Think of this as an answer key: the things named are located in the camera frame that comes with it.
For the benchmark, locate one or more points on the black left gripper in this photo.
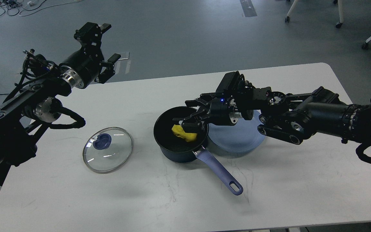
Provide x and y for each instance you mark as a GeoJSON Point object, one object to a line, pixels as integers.
{"type": "Point", "coordinates": [83, 66]}

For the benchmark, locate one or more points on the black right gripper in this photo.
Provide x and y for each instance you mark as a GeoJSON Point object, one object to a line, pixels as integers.
{"type": "Point", "coordinates": [220, 111]}

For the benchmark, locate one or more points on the yellow toy potato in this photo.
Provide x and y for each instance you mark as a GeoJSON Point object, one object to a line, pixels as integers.
{"type": "Point", "coordinates": [179, 132]}

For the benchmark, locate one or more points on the glass pot lid purple knob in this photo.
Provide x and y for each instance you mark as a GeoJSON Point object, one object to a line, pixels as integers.
{"type": "Point", "coordinates": [107, 150]}

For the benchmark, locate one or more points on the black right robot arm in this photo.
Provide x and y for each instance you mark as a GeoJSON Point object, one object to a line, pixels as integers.
{"type": "Point", "coordinates": [288, 117]}

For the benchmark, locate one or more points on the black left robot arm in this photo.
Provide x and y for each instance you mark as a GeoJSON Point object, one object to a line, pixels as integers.
{"type": "Point", "coordinates": [32, 107]}

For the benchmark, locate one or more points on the blue round plate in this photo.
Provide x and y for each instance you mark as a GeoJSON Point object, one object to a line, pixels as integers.
{"type": "Point", "coordinates": [235, 141]}

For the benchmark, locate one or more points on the dark blue saucepan purple handle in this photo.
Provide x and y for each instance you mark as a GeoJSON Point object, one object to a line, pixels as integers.
{"type": "Point", "coordinates": [178, 150]}

